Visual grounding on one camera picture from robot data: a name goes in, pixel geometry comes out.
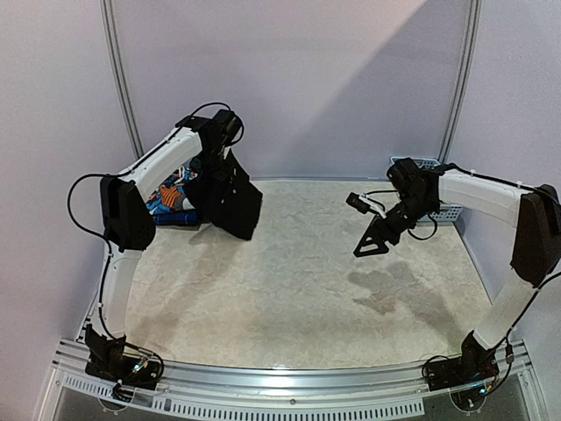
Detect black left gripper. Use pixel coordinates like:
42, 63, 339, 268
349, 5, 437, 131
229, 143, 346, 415
189, 141, 233, 182

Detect black trousers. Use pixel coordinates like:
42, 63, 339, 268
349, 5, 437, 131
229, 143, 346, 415
185, 152, 263, 240

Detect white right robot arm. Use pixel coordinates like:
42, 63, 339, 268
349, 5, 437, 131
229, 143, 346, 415
347, 210, 515, 365

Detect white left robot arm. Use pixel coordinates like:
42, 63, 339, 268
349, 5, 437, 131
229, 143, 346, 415
66, 101, 245, 342

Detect colourful patterned folded shorts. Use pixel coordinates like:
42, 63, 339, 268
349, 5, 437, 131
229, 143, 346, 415
146, 166, 198, 216

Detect light blue plastic basket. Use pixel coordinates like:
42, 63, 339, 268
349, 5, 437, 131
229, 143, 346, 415
412, 157, 463, 224

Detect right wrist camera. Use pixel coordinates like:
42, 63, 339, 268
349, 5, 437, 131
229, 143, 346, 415
345, 192, 387, 218

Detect aluminium front rail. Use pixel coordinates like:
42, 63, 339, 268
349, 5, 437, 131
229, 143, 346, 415
38, 339, 553, 420

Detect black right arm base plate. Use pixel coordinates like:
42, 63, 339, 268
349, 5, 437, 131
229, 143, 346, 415
421, 349, 501, 396

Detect left aluminium frame post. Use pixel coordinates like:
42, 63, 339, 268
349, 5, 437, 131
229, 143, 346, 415
100, 0, 145, 158

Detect aluminium frame post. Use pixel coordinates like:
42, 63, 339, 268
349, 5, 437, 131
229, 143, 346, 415
437, 0, 482, 163
100, 0, 145, 158

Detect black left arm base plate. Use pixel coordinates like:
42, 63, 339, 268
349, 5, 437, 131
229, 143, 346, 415
84, 324, 165, 390

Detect right aluminium frame post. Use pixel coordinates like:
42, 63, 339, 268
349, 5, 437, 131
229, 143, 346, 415
437, 0, 482, 163

